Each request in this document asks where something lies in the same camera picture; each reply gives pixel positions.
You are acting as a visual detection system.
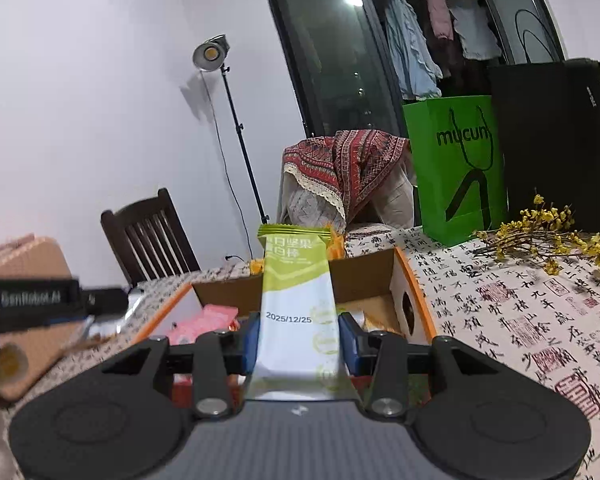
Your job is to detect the red snack packet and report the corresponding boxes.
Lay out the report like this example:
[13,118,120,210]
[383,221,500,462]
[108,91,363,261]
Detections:
[167,304,241,347]

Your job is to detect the orange cardboard box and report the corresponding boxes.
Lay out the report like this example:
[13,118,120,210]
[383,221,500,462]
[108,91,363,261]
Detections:
[130,246,438,413]

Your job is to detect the white garment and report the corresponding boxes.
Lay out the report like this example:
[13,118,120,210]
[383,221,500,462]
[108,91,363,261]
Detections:
[450,0,503,61]

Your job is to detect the dark wooden chair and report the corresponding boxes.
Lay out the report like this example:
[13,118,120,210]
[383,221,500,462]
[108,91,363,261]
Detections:
[100,187,202,289]

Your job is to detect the studio light on stand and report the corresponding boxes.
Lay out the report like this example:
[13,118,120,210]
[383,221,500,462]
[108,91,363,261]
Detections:
[192,34,271,226]

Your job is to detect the green paper bag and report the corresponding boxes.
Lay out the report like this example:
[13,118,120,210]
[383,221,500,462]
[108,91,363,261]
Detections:
[402,95,510,247]

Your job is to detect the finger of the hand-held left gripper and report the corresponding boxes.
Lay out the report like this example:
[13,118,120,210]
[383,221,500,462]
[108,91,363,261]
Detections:
[81,287,130,317]

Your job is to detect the white cracker packet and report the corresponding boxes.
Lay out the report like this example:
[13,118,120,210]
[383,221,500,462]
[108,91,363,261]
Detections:
[352,294,403,336]
[82,290,143,341]

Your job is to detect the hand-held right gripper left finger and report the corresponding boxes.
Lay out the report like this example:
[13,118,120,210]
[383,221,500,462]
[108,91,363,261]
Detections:
[97,311,262,421]

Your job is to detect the light blue shirt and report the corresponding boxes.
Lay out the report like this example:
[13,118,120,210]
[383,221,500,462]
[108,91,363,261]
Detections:
[384,0,444,102]

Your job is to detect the yellow flower branch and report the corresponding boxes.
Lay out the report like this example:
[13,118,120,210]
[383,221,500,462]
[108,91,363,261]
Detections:
[472,194,600,277]

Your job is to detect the red patterned cloth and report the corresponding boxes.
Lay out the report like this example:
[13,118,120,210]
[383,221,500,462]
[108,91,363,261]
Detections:
[282,130,412,224]

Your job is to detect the pink suitcase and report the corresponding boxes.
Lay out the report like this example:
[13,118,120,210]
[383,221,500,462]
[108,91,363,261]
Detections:
[0,233,90,403]

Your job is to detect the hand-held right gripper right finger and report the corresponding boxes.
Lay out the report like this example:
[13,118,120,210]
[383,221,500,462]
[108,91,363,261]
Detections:
[338,311,503,421]

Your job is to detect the black paper bag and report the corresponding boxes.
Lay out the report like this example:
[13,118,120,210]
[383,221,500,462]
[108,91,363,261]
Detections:
[487,7,600,234]

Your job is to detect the green snack bar packet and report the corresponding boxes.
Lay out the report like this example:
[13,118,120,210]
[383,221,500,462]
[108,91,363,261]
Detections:
[245,223,353,403]

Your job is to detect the pink garment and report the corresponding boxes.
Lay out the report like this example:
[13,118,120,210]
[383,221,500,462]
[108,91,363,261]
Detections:
[426,0,455,43]

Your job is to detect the sliding glass door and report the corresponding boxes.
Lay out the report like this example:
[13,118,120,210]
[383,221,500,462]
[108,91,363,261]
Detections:
[260,0,567,147]

